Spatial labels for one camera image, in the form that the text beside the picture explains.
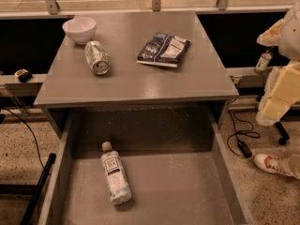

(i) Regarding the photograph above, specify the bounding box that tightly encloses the black metal table leg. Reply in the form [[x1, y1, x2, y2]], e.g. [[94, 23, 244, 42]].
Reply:
[[20, 153, 56, 225]]

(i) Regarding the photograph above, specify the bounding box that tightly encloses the small green label bottle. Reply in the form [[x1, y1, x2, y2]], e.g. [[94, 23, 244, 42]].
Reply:
[[254, 48, 274, 74]]

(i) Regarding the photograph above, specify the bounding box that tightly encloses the black cable on left floor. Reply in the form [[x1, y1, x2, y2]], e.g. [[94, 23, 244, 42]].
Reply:
[[0, 106, 51, 176]]

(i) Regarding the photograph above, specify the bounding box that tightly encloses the black power cable with adapter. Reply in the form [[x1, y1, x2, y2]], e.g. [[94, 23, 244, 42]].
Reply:
[[226, 108, 262, 158]]

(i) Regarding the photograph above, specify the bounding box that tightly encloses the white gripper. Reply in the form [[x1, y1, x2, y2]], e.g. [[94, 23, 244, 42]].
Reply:
[[256, 19, 300, 121]]

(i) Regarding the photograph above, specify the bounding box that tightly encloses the open grey top drawer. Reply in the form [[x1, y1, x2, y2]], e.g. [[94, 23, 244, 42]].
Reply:
[[38, 105, 254, 225]]

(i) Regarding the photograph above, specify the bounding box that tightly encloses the blue label plastic bottle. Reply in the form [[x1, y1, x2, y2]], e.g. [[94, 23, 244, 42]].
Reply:
[[101, 142, 132, 205]]

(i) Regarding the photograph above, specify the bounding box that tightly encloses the white ceramic bowl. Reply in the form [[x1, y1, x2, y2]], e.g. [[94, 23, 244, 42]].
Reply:
[[62, 17, 97, 44]]

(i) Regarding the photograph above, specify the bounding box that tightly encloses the black chair base leg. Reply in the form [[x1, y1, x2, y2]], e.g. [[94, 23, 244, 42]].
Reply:
[[256, 94, 291, 146]]

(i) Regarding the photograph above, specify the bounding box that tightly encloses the green white soda can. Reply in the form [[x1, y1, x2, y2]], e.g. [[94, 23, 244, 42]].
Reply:
[[84, 40, 110, 75]]

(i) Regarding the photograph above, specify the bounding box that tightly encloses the black yellow tape measure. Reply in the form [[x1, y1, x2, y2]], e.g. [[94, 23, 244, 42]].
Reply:
[[15, 69, 32, 83]]

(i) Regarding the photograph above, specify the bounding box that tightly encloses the blue white chip bag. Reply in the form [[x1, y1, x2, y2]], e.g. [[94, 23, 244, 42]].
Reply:
[[137, 32, 190, 68]]

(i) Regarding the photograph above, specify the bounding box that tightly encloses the white red sneaker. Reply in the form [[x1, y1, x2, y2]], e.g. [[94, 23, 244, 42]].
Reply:
[[253, 154, 293, 177]]

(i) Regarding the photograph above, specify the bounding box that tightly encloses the grey cabinet counter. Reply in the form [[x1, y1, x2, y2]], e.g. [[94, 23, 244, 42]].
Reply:
[[33, 10, 240, 139]]

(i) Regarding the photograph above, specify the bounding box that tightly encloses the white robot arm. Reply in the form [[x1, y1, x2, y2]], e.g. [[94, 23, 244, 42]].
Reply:
[[256, 2, 300, 127]]

